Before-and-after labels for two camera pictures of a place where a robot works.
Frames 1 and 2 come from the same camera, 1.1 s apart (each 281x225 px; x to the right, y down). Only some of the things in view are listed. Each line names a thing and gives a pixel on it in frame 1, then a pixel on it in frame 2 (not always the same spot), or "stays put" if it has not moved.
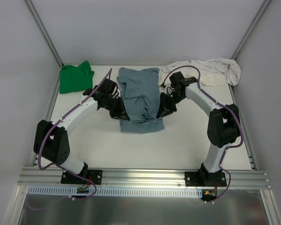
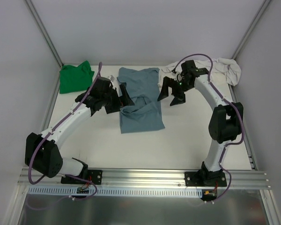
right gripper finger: (165, 108) → (167, 82)
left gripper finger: (121, 114) → (125, 100)
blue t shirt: (140, 90) stays put
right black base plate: (205, 179) stays put
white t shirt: (195, 67) stays put
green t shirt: (73, 78) stays put
